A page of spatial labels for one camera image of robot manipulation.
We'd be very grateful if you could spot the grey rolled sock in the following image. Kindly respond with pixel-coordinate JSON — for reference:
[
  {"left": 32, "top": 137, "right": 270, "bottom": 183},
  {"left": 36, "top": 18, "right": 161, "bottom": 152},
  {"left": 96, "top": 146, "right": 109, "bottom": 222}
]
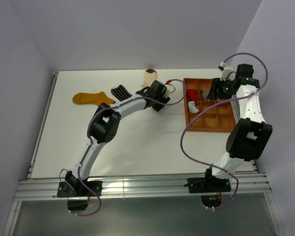
[{"left": 202, "top": 89, "right": 210, "bottom": 101}]

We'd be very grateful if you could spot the cream brown sock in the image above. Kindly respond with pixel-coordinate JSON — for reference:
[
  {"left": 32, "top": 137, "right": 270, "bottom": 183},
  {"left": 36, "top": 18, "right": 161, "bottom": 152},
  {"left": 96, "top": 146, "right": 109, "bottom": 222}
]
[{"left": 142, "top": 69, "right": 158, "bottom": 88}]

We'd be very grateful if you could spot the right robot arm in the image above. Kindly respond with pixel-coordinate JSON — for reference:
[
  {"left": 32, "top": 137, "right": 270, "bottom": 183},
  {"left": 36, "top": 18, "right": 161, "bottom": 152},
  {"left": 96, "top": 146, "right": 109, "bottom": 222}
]
[{"left": 203, "top": 64, "right": 273, "bottom": 192}]

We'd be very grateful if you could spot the wooden compartment tray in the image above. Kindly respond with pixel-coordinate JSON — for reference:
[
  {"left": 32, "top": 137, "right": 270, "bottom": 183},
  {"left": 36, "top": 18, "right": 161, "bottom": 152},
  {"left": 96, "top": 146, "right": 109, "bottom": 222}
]
[{"left": 183, "top": 78, "right": 236, "bottom": 133}]

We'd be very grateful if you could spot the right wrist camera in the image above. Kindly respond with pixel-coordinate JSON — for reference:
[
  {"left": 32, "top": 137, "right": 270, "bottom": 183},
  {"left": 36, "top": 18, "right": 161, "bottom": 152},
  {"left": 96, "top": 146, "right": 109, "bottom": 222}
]
[{"left": 218, "top": 61, "right": 235, "bottom": 81}]

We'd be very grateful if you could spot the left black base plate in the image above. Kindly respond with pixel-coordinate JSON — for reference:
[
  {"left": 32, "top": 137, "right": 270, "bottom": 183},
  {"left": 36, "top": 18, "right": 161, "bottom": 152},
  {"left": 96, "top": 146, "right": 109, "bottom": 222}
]
[{"left": 57, "top": 181, "right": 102, "bottom": 198}]

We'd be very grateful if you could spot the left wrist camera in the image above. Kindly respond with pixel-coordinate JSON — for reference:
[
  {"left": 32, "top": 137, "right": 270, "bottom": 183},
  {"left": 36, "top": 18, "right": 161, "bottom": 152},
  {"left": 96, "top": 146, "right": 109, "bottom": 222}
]
[{"left": 165, "top": 80, "right": 176, "bottom": 97}]

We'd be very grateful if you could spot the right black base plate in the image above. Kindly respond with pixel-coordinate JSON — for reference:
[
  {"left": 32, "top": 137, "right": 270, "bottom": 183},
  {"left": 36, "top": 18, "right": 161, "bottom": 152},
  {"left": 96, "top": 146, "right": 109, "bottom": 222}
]
[{"left": 184, "top": 177, "right": 231, "bottom": 193}]

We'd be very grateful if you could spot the purple cable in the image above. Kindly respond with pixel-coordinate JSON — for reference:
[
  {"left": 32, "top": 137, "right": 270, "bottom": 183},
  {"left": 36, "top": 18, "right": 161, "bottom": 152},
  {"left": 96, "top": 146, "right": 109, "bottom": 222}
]
[
  {"left": 77, "top": 78, "right": 187, "bottom": 217},
  {"left": 180, "top": 52, "right": 269, "bottom": 209}
]

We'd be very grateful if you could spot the aluminium frame rail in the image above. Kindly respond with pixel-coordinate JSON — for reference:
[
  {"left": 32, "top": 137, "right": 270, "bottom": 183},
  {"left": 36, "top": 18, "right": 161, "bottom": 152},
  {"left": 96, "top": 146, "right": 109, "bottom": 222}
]
[{"left": 14, "top": 171, "right": 271, "bottom": 201}]

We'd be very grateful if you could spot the mustard yellow sock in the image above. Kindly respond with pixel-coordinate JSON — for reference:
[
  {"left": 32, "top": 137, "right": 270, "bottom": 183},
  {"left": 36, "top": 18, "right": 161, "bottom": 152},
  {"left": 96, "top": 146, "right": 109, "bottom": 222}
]
[{"left": 72, "top": 91, "right": 115, "bottom": 106}]

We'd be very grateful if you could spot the red rolled sock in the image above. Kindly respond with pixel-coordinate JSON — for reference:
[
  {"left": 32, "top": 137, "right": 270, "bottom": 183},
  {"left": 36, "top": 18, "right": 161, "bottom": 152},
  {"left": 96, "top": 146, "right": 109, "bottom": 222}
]
[{"left": 186, "top": 89, "right": 199, "bottom": 101}]

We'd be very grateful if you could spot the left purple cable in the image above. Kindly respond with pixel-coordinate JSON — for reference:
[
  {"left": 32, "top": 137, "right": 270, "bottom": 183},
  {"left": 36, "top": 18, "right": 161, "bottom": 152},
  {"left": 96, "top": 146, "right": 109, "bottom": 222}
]
[{"left": 77, "top": 78, "right": 187, "bottom": 217}]

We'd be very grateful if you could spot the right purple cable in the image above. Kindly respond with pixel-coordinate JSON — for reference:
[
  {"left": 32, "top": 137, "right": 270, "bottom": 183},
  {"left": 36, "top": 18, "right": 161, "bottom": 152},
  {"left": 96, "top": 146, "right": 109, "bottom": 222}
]
[{"left": 180, "top": 52, "right": 269, "bottom": 209}]

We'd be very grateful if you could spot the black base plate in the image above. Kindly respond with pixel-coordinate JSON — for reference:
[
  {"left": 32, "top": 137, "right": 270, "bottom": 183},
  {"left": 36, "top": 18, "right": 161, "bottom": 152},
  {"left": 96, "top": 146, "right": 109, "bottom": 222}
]
[
  {"left": 184, "top": 177, "right": 231, "bottom": 193},
  {"left": 57, "top": 181, "right": 102, "bottom": 198}
]

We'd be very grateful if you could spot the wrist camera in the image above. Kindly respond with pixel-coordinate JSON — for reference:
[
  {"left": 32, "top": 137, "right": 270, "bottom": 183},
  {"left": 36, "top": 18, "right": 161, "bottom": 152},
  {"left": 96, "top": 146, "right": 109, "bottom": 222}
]
[
  {"left": 165, "top": 80, "right": 176, "bottom": 97},
  {"left": 218, "top": 61, "right": 235, "bottom": 81}
]

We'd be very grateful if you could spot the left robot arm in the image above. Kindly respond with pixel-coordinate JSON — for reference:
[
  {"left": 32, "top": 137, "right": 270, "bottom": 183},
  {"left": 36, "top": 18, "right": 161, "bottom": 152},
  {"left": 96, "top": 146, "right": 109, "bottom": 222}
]
[{"left": 62, "top": 81, "right": 176, "bottom": 197}]

